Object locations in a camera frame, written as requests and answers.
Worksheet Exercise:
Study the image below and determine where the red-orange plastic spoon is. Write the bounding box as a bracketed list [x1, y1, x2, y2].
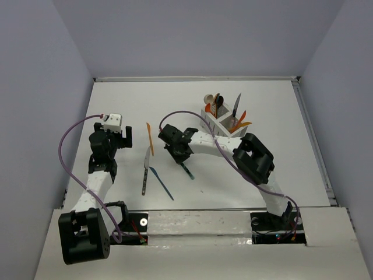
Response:
[205, 103, 215, 115]

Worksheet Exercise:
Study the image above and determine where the red-orange plastic knife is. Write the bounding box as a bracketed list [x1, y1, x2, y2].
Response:
[229, 122, 251, 134]

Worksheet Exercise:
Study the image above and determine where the beige plastic spoon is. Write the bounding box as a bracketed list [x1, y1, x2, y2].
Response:
[203, 94, 215, 104]

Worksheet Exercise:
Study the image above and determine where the yellow-orange plastic spoon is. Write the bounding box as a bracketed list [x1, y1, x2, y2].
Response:
[214, 93, 220, 105]

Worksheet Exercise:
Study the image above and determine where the white two-compartment utensil holder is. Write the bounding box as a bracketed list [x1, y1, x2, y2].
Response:
[200, 102, 248, 138]

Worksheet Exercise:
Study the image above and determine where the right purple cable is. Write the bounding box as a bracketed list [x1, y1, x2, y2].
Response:
[159, 110, 301, 237]

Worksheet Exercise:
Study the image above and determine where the blue plastic knife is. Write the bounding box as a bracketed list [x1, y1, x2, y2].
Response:
[149, 166, 174, 201]

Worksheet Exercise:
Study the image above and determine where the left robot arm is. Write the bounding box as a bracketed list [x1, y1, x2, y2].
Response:
[58, 117, 132, 265]

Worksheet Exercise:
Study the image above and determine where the steel knife pink handle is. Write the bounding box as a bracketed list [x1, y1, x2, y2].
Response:
[231, 93, 241, 125]

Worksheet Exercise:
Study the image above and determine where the white foam front block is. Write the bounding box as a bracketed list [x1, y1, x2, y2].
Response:
[147, 211, 251, 236]

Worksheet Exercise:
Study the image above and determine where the steel knife teal handle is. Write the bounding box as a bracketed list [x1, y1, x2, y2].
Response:
[180, 163, 195, 180]

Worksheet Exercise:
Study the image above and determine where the steel knife grey handle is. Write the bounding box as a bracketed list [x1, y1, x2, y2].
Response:
[142, 146, 151, 196]

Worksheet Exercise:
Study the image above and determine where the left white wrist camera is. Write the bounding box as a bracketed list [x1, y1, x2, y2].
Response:
[101, 113, 122, 134]

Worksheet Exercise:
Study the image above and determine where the dark brown spoon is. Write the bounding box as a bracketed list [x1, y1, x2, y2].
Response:
[216, 96, 224, 109]

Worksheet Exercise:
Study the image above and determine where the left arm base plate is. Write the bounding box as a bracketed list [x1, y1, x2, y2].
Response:
[110, 211, 149, 246]

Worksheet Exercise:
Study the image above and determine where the purple cable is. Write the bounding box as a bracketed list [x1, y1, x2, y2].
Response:
[159, 110, 301, 237]
[59, 114, 145, 244]

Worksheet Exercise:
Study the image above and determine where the blue plastic spoon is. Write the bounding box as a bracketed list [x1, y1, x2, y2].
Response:
[212, 99, 217, 118]

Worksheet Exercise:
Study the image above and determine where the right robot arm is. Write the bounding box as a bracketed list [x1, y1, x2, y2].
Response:
[158, 124, 293, 229]

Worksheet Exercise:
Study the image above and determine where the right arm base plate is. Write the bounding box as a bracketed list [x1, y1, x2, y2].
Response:
[250, 212, 307, 244]

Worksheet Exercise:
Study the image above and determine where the orange plastic knife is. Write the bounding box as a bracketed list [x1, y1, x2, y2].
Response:
[236, 110, 247, 127]
[146, 122, 154, 156]

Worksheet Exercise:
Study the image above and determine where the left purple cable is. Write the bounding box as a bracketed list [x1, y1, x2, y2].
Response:
[59, 114, 145, 244]

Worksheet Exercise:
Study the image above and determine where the aluminium table frame rail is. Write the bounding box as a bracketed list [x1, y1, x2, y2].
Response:
[93, 76, 298, 82]

